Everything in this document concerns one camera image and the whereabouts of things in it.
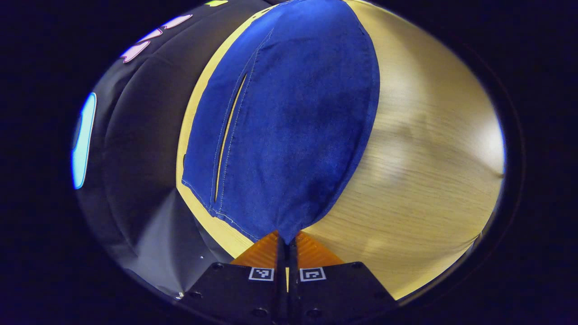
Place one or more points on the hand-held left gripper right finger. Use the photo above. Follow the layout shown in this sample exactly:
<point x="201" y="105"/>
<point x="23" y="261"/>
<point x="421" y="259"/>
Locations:
<point x="334" y="295"/>

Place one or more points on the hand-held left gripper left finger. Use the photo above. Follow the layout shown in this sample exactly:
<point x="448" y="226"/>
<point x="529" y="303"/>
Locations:
<point x="244" y="298"/>

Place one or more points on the blue denim jeans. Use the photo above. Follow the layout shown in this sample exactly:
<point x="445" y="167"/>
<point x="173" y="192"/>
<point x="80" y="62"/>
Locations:
<point x="293" y="113"/>

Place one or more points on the black backdrop cloth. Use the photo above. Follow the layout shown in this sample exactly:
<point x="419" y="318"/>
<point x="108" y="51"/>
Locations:
<point x="135" y="135"/>

